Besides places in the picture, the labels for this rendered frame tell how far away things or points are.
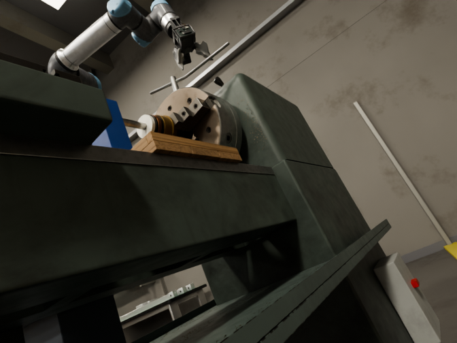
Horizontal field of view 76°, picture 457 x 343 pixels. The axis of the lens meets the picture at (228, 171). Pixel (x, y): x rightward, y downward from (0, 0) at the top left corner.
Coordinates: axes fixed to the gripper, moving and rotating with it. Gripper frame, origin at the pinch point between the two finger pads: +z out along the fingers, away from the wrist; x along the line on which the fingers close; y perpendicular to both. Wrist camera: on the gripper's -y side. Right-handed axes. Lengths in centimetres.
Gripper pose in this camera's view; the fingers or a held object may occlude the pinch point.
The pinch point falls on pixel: (197, 65)
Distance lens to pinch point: 116.8
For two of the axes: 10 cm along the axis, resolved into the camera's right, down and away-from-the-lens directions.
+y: 0.7, -4.8, -8.8
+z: 4.9, 7.8, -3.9
